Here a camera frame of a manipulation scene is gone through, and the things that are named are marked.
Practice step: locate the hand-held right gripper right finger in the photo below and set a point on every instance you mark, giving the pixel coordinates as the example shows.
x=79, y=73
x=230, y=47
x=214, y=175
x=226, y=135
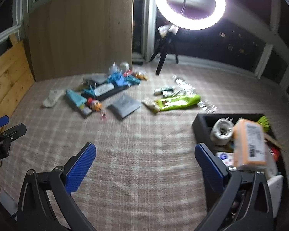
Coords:
x=209, y=168

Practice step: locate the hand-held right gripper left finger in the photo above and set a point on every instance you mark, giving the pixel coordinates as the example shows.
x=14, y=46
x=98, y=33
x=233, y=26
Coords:
x=81, y=166

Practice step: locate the orange labelled packet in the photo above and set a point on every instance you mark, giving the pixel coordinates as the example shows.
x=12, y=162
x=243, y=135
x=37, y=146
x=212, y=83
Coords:
x=243, y=149

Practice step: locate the black storage container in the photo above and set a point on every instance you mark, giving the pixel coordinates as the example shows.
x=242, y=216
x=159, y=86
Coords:
x=202, y=125

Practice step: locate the green packet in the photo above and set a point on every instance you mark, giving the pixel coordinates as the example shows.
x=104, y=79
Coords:
x=180, y=101

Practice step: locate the grey pouch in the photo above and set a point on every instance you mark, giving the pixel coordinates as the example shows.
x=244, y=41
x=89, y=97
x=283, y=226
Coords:
x=124, y=105

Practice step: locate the clear plastic bottle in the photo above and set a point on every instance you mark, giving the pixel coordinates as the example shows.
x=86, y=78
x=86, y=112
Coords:
x=183, y=84

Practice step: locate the white blue-dot packet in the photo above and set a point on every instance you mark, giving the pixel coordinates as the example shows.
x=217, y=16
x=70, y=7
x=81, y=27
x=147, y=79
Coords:
x=224, y=156

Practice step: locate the white tape roll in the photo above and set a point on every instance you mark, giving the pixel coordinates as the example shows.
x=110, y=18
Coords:
x=219, y=134

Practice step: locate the pine wood board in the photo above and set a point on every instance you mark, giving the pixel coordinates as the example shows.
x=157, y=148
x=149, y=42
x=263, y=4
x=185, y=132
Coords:
x=9, y=77

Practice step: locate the white remote control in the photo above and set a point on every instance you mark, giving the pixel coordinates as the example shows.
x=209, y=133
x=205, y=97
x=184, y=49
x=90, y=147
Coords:
x=53, y=98

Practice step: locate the small pink bottle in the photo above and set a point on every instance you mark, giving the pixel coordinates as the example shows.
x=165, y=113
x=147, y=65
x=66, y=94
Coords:
x=103, y=115

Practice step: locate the clear plastic wrapper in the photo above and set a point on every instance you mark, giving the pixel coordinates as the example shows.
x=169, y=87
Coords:
x=207, y=107

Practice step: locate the orange plush toy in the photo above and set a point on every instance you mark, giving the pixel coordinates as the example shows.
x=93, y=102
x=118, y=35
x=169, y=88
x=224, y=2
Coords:
x=94, y=104

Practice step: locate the teal packet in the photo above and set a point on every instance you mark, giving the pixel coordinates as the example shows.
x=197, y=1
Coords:
x=74, y=98

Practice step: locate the red pouch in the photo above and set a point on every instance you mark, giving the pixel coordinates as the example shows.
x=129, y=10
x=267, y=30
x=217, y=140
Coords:
x=275, y=152

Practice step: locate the white cardboard box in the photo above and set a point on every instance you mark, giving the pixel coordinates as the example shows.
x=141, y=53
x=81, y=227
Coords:
x=275, y=190

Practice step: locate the wooden sticks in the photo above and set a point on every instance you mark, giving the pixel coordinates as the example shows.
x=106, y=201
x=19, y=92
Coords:
x=274, y=140

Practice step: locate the green brush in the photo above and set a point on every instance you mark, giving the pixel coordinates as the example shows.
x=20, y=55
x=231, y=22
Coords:
x=264, y=124

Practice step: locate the white green tube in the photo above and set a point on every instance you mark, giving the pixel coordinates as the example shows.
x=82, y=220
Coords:
x=168, y=92

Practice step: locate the beige snack packet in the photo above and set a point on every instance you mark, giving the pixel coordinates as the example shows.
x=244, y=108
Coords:
x=150, y=103

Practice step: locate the wooden cabinet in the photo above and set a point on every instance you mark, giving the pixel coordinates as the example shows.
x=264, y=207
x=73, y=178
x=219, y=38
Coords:
x=81, y=28

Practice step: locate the black tripod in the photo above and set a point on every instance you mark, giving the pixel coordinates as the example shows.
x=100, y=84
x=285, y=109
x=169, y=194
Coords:
x=163, y=50

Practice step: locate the white paper tag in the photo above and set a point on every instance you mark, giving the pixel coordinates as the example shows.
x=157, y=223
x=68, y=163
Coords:
x=167, y=30

